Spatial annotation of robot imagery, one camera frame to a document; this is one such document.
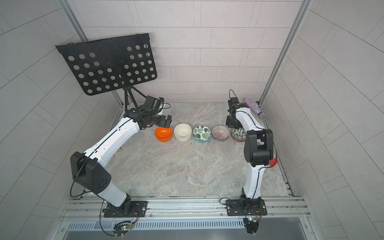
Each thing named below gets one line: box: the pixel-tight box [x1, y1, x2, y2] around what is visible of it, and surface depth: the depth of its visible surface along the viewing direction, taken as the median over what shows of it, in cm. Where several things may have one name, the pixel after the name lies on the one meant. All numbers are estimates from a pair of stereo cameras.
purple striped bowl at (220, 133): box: [211, 125, 230, 142], surface depth 97 cm
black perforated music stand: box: [55, 33, 158, 112], surface depth 77 cm
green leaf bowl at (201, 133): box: [192, 125, 212, 143], surface depth 98 cm
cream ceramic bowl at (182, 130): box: [174, 123, 192, 139], surface depth 96 cm
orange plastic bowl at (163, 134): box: [154, 126, 173, 143], surface depth 93 cm
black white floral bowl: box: [230, 127, 247, 142], surface depth 98 cm
